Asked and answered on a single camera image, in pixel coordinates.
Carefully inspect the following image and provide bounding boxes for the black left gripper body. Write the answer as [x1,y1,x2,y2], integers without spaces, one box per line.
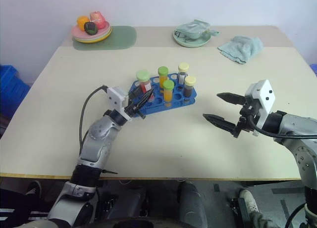
[123,100,146,120]

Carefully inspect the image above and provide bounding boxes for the black metal frame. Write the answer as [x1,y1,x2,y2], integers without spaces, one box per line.
[229,197,251,228]

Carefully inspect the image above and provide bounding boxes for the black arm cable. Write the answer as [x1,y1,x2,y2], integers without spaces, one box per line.
[248,113,317,228]
[78,85,109,159]

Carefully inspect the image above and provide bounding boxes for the olive trouser leg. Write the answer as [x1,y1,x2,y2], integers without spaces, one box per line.
[247,209,280,228]

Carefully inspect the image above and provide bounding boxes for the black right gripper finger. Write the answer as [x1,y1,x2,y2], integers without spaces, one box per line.
[202,113,236,136]
[216,91,246,105]

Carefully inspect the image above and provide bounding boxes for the yellow-capped tube with white label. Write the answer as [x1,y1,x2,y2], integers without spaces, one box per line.
[177,62,190,85]

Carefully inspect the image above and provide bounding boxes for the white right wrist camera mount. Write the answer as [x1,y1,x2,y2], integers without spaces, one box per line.
[244,79,276,137]

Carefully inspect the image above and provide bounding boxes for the yellow-capped brown liquid tube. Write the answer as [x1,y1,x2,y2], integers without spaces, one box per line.
[184,76,197,101]

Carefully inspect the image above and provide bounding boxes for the black sneaker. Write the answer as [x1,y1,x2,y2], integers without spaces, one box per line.
[24,180,43,198]

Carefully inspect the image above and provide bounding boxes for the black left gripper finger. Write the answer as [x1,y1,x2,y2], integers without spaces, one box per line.
[127,86,141,100]
[134,87,156,109]

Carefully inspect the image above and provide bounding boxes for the blue plastic crate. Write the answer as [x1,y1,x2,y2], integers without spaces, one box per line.
[0,64,31,120]

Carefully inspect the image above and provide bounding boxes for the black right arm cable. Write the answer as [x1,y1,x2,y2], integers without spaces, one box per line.
[248,113,317,228]

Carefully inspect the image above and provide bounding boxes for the green-capped orange liquid tube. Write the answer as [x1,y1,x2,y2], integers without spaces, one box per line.
[162,80,175,107]
[157,66,169,91]

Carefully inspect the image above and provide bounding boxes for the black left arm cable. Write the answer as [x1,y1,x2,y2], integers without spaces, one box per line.
[78,85,109,159]

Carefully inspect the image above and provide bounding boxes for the yellow plate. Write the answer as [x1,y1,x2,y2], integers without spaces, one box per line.
[74,30,112,44]

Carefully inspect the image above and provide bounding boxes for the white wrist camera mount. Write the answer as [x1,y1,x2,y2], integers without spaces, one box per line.
[244,79,276,137]
[106,86,132,121]

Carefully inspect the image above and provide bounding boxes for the orange toy fruit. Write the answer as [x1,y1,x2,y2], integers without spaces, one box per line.
[77,15,90,32]

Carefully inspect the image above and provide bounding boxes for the red toy apple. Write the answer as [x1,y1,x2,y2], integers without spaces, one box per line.
[89,11,106,30]

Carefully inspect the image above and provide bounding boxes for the mint green plate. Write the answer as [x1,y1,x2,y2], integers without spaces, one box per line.
[172,25,211,48]

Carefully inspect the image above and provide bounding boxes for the teal towel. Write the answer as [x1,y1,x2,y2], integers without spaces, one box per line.
[217,35,264,65]

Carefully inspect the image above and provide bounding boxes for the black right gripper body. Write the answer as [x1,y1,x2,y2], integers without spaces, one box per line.
[231,103,260,138]

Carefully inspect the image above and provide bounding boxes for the green-capped red liquid tube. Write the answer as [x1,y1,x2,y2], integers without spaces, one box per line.
[135,69,156,101]

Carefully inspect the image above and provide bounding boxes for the blue test tube rack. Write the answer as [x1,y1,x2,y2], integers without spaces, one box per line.
[127,73,199,115]

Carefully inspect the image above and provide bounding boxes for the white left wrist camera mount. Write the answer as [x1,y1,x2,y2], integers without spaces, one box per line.
[106,86,132,121]

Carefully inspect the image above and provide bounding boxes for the white sneaker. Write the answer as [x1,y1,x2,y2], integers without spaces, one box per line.
[239,189,260,214]

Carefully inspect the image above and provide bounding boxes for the black striped trouser leg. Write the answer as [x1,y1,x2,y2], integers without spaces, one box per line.
[0,188,50,223]

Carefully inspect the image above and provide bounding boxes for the black and green toy fruit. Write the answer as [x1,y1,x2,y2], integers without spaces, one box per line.
[84,21,98,36]

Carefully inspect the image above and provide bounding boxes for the pink plate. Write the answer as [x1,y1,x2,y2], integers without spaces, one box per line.
[71,21,111,40]

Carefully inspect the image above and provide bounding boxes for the dark rounded shape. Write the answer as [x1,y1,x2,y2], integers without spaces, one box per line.
[178,181,208,228]

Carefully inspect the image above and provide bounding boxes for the stack of pastel plates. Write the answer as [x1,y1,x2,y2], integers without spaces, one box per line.
[72,27,112,42]

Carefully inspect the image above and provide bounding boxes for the green placemat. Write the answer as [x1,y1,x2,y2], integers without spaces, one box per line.
[72,25,137,51]

